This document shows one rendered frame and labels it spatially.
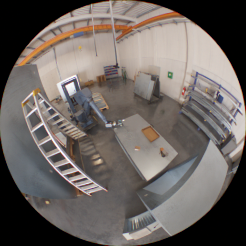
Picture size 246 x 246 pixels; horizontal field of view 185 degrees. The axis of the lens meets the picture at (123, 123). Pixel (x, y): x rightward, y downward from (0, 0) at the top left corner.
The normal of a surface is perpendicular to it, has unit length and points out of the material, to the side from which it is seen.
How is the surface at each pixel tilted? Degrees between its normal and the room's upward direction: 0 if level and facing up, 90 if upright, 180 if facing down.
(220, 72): 90
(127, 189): 0
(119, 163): 0
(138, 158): 0
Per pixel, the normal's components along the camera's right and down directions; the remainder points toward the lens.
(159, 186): -0.07, -0.70
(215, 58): -0.90, 0.35
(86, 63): 0.42, 0.62
